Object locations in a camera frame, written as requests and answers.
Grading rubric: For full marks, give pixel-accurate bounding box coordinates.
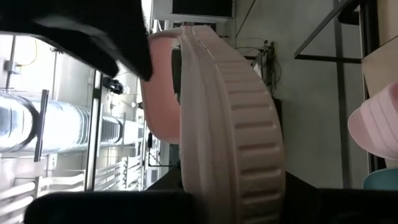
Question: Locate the black vertical post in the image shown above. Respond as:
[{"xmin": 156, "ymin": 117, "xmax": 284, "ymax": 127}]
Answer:
[{"xmin": 84, "ymin": 70, "xmax": 104, "ymax": 191}]

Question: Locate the pink rubber slide sandal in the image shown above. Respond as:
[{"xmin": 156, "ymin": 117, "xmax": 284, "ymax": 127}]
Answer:
[
  {"xmin": 139, "ymin": 24, "xmax": 287, "ymax": 224},
  {"xmin": 347, "ymin": 81, "xmax": 398, "ymax": 161}
]

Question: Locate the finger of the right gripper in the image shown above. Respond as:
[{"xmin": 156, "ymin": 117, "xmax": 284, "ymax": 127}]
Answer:
[{"xmin": 0, "ymin": 0, "xmax": 154, "ymax": 82}]

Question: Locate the silver ventilation duct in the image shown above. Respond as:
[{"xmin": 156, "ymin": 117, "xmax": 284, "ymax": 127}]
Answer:
[{"xmin": 0, "ymin": 91, "xmax": 146, "ymax": 155}]

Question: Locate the tangled floor cable bundle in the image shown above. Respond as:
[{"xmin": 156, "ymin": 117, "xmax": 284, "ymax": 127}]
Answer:
[{"xmin": 235, "ymin": 36, "xmax": 283, "ymax": 97}]

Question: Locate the black metal bracket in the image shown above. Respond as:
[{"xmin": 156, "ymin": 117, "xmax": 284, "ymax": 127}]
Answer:
[{"xmin": 33, "ymin": 89, "xmax": 50, "ymax": 163}]

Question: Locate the black metal table frame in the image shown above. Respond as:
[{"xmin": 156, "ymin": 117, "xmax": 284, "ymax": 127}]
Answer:
[{"xmin": 337, "ymin": 0, "xmax": 388, "ymax": 172}]

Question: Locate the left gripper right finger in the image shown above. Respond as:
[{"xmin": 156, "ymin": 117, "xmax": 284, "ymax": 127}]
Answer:
[{"xmin": 283, "ymin": 170, "xmax": 398, "ymax": 224}]

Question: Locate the white railing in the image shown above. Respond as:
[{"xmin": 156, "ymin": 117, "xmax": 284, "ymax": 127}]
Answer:
[{"xmin": 0, "ymin": 154, "xmax": 146, "ymax": 224}]

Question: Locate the wooden shelf with wire frame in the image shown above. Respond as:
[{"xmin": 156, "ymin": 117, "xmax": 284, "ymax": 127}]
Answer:
[{"xmin": 294, "ymin": 0, "xmax": 398, "ymax": 100}]

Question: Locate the white framed monitor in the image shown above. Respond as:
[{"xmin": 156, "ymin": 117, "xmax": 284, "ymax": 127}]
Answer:
[{"xmin": 151, "ymin": 0, "xmax": 236, "ymax": 23}]

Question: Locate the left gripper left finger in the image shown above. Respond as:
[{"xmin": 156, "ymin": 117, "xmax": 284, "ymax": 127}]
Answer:
[{"xmin": 102, "ymin": 167, "xmax": 200, "ymax": 224}]

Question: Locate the green rubber slide sandal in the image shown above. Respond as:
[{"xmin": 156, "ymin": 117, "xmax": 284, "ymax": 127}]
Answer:
[{"xmin": 363, "ymin": 167, "xmax": 398, "ymax": 190}]

